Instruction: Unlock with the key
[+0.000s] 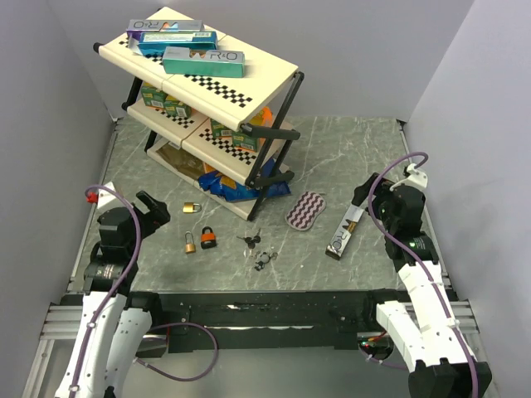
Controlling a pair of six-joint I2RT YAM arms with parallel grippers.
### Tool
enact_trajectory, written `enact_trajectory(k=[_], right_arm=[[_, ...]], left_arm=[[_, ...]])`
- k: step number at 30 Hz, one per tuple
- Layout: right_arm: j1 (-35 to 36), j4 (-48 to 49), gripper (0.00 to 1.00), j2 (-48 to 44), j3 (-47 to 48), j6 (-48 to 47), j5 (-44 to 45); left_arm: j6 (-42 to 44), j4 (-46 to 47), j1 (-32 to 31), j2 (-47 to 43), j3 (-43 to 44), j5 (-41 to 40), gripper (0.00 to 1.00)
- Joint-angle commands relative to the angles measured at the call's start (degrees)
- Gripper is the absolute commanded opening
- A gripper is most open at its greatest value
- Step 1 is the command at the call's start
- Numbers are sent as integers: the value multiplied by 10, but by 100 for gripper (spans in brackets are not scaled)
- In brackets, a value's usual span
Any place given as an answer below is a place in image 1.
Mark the panda keychain with keys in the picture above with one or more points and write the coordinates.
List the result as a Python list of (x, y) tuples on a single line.
[(261, 259)]

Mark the teal R&O box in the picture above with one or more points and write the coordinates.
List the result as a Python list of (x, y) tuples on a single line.
[(216, 63)]

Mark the beige three-tier shelf rack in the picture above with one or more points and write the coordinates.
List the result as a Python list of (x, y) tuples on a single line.
[(230, 101)]

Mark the black R&O box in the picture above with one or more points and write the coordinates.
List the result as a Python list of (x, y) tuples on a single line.
[(344, 232)]

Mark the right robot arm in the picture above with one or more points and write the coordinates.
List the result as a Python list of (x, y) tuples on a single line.
[(439, 360)]

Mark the black-headed key bunch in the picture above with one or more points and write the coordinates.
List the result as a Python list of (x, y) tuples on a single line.
[(252, 241)]

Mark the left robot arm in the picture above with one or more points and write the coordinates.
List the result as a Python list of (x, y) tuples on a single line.
[(114, 318)]

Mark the green carton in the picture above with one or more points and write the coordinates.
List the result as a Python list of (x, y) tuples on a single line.
[(220, 130), (242, 141), (152, 96), (175, 107)]

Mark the purple wavy sponge pad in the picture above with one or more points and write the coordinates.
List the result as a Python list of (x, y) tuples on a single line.
[(305, 211)]

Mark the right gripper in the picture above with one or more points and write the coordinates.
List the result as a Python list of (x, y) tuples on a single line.
[(382, 190)]

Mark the short brass padlock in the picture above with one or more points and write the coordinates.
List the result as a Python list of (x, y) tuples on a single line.
[(191, 207)]

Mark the purple R&O box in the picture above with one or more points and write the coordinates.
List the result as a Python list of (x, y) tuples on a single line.
[(137, 27)]

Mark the blue snack bag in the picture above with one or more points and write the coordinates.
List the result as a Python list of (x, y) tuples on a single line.
[(226, 188)]

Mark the orange black padlock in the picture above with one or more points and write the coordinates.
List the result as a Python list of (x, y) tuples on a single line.
[(208, 238)]

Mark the black base frame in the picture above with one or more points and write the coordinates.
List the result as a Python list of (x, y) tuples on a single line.
[(254, 320)]

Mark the green carton far left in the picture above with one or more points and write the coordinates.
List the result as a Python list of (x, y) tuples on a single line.
[(152, 96)]

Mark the long-shackle brass padlock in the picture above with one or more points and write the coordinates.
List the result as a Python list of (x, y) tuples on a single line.
[(190, 246)]

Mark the brown flat packet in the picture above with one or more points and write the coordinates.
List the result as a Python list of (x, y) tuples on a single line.
[(182, 161)]

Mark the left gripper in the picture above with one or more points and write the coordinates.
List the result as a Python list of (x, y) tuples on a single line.
[(157, 215)]

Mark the green carton right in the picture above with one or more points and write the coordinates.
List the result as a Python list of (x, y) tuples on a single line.
[(242, 141)]

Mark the blue toothpaste box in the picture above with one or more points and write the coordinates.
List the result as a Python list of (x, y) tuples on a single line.
[(155, 43)]

